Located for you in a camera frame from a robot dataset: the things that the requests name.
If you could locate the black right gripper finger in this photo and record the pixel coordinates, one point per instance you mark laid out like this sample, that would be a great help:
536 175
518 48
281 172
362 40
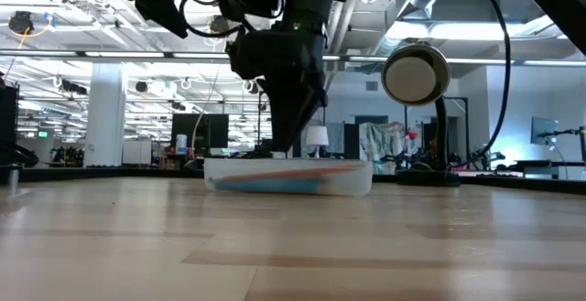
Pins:
290 113

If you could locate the clear plastic supply box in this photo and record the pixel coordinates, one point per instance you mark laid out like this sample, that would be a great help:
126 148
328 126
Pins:
357 186

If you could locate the monitor on black arm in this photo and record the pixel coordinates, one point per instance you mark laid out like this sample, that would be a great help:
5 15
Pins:
542 132

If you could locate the long ceiling light strip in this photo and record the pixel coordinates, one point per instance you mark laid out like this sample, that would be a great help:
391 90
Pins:
123 54

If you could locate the black computer monitor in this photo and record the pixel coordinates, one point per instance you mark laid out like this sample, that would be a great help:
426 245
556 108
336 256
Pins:
199 134

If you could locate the pale draped cloth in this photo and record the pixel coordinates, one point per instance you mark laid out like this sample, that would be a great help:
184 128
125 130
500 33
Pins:
382 147

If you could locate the white canister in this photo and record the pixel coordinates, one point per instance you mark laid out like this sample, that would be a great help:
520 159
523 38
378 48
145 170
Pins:
181 144

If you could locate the black desk lamp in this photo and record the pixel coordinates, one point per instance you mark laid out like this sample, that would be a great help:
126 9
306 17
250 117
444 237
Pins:
414 79

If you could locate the white cabinet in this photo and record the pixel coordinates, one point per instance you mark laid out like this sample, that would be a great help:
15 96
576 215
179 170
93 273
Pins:
137 152

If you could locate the dark cabinet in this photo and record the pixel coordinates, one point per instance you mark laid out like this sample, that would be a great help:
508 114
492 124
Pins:
8 118

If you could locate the black ceiling camera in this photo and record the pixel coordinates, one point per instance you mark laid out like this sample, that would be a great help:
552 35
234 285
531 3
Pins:
219 23
20 22

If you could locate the grey metal post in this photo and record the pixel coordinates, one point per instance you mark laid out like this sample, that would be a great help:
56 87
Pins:
14 177

